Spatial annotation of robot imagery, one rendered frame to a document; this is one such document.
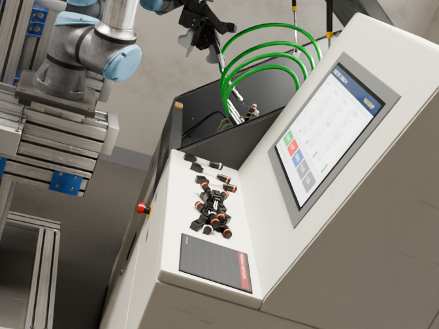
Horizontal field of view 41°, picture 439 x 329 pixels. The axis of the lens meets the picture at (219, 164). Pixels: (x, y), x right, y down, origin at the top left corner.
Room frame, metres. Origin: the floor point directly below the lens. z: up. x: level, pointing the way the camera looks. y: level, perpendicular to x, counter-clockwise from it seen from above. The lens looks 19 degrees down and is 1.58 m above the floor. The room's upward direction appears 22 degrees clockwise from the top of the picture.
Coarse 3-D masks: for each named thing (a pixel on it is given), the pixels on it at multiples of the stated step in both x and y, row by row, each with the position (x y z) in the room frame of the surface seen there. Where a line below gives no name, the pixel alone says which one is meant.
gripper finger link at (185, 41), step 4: (188, 32) 1.96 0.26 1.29; (192, 32) 1.96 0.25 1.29; (188, 36) 1.96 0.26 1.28; (180, 40) 1.96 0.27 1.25; (184, 40) 1.96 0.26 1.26; (188, 40) 1.96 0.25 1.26; (180, 44) 1.96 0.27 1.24; (184, 44) 1.96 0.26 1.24; (188, 44) 1.96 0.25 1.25; (188, 48) 1.96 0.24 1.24; (192, 48) 1.96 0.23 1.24; (188, 52) 1.96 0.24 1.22; (188, 56) 1.98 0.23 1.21
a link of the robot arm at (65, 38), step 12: (60, 12) 1.62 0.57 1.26; (72, 12) 1.65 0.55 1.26; (60, 24) 1.59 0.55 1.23; (72, 24) 1.58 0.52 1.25; (84, 24) 1.59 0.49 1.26; (60, 36) 1.59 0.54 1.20; (72, 36) 1.58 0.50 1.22; (84, 36) 1.57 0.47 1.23; (48, 48) 1.61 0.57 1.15; (60, 48) 1.58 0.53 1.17; (72, 48) 1.57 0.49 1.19; (60, 60) 1.58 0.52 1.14; (72, 60) 1.59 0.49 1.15
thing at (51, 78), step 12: (48, 60) 1.59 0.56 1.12; (36, 72) 1.61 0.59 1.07; (48, 72) 1.59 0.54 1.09; (60, 72) 1.58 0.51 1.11; (72, 72) 1.60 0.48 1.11; (84, 72) 1.65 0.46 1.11; (36, 84) 1.58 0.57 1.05; (48, 84) 1.57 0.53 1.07; (60, 84) 1.57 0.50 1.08; (72, 84) 1.59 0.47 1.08; (84, 84) 1.65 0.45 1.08; (60, 96) 1.57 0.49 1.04; (72, 96) 1.59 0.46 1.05
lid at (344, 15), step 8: (336, 0) 2.16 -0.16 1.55; (344, 0) 2.09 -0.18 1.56; (352, 0) 1.98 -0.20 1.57; (360, 0) 1.75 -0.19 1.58; (368, 0) 1.75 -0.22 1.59; (376, 0) 1.76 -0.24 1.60; (336, 8) 2.32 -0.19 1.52; (344, 8) 2.13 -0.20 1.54; (352, 8) 1.97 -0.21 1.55; (360, 8) 1.83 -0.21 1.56; (368, 8) 1.75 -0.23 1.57; (376, 8) 1.76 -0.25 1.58; (336, 16) 2.49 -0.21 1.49; (344, 16) 2.27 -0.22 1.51; (352, 16) 2.08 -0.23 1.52; (376, 16) 1.76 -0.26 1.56; (384, 16) 1.76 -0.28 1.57; (344, 24) 2.43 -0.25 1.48; (392, 24) 1.77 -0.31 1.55
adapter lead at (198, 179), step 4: (196, 176) 1.52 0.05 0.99; (200, 176) 1.52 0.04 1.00; (204, 176) 1.53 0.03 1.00; (196, 180) 1.51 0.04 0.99; (200, 180) 1.51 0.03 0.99; (204, 180) 1.51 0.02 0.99; (208, 180) 1.53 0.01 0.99; (212, 184) 1.54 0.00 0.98; (224, 184) 1.54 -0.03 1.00; (228, 184) 1.54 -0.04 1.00; (224, 188) 1.54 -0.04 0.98; (228, 188) 1.54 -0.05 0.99; (232, 188) 1.54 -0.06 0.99; (236, 188) 1.55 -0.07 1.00
